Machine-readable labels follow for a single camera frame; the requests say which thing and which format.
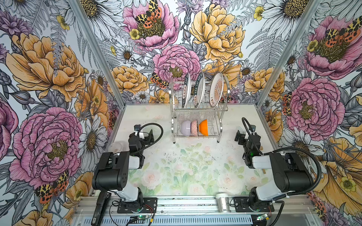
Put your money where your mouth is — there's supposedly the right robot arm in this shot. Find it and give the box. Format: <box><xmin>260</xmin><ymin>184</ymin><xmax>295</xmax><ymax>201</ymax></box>
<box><xmin>235</xmin><ymin>131</ymin><xmax>314</xmax><ymax>211</ymax></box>

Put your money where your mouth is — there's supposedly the orange bowl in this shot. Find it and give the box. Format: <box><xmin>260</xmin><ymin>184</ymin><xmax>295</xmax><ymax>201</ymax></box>
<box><xmin>199</xmin><ymin>119</ymin><xmax>208</xmax><ymax>137</ymax></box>

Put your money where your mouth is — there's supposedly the green rimmed white plate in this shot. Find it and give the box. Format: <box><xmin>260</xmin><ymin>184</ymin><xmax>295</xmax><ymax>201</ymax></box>
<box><xmin>182</xmin><ymin>73</ymin><xmax>192</xmax><ymax>108</ymax></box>

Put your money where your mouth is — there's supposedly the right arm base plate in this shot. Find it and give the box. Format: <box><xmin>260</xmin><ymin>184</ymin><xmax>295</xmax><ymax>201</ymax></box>
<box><xmin>233</xmin><ymin>196</ymin><xmax>275</xmax><ymax>212</ymax></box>

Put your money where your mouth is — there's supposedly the lavender bowl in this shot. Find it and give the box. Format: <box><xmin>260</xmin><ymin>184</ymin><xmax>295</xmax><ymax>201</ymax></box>
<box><xmin>180</xmin><ymin>120</ymin><xmax>191</xmax><ymax>137</ymax></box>

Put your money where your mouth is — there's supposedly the black handheld device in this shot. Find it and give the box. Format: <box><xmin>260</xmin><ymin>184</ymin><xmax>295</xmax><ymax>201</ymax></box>
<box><xmin>91</xmin><ymin>191</ymin><xmax>111</xmax><ymax>226</ymax></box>

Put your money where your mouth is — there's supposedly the dark rimmed white plate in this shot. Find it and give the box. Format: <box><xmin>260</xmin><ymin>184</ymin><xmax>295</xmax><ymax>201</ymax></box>
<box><xmin>194</xmin><ymin>72</ymin><xmax>206</xmax><ymax>108</ymax></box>

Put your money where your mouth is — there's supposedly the green circuit board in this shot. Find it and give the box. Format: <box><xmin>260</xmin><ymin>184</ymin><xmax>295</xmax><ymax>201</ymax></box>
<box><xmin>130</xmin><ymin>215</ymin><xmax>154</xmax><ymax>221</ymax></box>

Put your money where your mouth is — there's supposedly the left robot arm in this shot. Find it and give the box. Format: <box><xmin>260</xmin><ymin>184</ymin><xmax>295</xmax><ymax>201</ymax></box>
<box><xmin>92</xmin><ymin>132</ymin><xmax>154</xmax><ymax>213</ymax></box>

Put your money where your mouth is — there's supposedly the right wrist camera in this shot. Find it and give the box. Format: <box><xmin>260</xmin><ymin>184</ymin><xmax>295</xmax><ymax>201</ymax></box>
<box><xmin>248</xmin><ymin>125</ymin><xmax>256</xmax><ymax>135</ymax></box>

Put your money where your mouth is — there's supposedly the white cylinder on rail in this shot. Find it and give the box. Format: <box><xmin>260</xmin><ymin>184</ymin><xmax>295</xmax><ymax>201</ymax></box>
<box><xmin>216</xmin><ymin>193</ymin><xmax>230</xmax><ymax>213</ymax></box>

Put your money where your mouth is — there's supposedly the chrome two-tier dish rack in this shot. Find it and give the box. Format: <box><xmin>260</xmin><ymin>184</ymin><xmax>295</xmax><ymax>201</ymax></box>
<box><xmin>168</xmin><ymin>82</ymin><xmax>228</xmax><ymax>144</ymax></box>

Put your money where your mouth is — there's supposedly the pink patterned white plate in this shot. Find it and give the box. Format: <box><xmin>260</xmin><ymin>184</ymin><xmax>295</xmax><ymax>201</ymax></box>
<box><xmin>209</xmin><ymin>72</ymin><xmax>224</xmax><ymax>107</ymax></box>

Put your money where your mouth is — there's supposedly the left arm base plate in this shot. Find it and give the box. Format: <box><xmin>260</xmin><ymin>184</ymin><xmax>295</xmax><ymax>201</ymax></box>
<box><xmin>117</xmin><ymin>197</ymin><xmax>158</xmax><ymax>214</ymax></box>

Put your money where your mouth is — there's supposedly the aluminium front rail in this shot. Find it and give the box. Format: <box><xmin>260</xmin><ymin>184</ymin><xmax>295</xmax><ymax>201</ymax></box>
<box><xmin>74</xmin><ymin>195</ymin><xmax>315</xmax><ymax>217</ymax></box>

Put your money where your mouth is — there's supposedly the pink patterned bowl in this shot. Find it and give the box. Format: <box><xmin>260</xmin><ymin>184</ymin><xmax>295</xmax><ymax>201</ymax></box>
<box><xmin>190</xmin><ymin>120</ymin><xmax>199</xmax><ymax>137</ymax></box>

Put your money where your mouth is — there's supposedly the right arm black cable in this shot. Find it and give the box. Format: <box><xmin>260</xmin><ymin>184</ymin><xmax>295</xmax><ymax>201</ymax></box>
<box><xmin>241</xmin><ymin>117</ymin><xmax>322</xmax><ymax>196</ymax></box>

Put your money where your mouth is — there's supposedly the clear plastic cup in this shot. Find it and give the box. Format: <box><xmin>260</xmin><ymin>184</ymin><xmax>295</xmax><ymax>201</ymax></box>
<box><xmin>109</xmin><ymin>141</ymin><xmax>128</xmax><ymax>153</ymax></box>

